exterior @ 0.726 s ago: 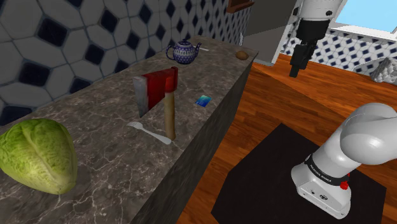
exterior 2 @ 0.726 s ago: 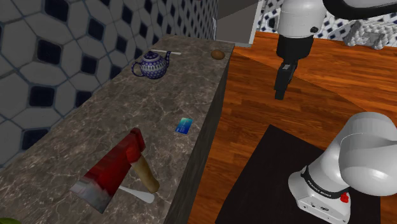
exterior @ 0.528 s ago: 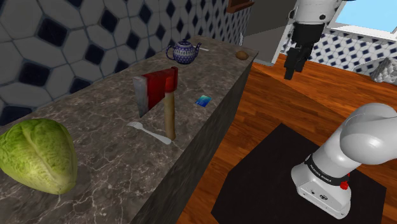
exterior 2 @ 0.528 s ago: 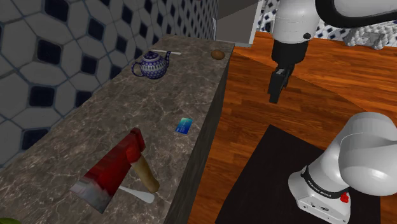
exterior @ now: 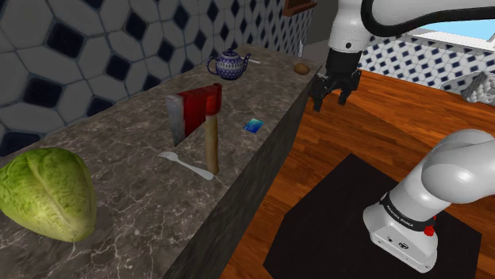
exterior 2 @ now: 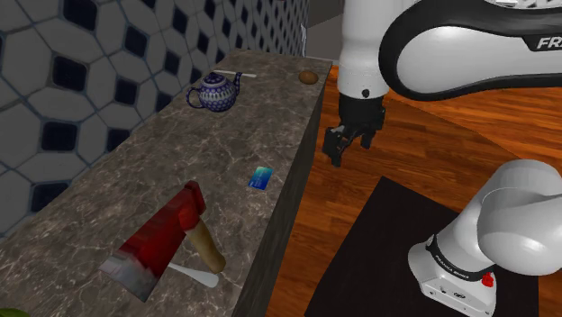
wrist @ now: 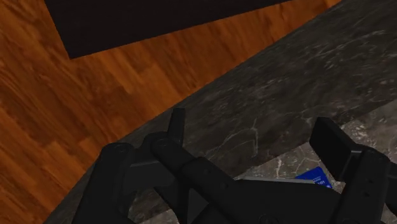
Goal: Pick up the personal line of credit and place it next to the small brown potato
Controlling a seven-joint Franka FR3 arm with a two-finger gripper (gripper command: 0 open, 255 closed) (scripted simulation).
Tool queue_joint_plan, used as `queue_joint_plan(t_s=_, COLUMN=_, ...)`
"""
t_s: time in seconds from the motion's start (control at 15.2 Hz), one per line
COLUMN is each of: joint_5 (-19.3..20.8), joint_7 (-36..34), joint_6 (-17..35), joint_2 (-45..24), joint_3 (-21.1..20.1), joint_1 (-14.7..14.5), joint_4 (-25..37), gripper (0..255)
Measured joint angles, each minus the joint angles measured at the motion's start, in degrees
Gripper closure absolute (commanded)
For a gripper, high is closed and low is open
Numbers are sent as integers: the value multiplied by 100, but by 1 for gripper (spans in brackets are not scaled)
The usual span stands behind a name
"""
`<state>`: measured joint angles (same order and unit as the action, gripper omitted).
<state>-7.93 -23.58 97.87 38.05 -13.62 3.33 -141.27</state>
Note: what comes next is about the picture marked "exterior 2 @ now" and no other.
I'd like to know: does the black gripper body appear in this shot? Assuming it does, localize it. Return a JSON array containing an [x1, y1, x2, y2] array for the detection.
[[340, 94, 387, 134]]

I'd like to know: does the red axe with wooden handle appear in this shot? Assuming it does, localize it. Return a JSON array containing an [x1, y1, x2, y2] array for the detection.
[[97, 180, 227, 303]]

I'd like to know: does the white spoon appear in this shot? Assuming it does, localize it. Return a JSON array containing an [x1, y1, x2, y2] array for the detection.
[[213, 69, 258, 79]]

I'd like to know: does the black robot stand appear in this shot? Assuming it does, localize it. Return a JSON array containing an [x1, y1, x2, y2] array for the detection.
[[304, 176, 540, 317]]

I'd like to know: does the white spatula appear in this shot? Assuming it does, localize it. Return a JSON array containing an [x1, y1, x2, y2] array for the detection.
[[168, 262, 220, 289]]

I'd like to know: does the brown potato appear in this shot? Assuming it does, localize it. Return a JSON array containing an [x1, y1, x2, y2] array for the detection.
[[298, 69, 320, 86]]

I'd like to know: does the blue patterned teapot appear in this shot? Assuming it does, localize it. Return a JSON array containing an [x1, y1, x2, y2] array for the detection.
[[186, 71, 243, 113]]

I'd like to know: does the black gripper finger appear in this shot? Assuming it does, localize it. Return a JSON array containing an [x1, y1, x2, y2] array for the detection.
[[359, 126, 377, 150], [322, 124, 358, 168]]

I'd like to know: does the blue card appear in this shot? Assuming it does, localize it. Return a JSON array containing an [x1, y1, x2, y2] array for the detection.
[[248, 166, 274, 191]]

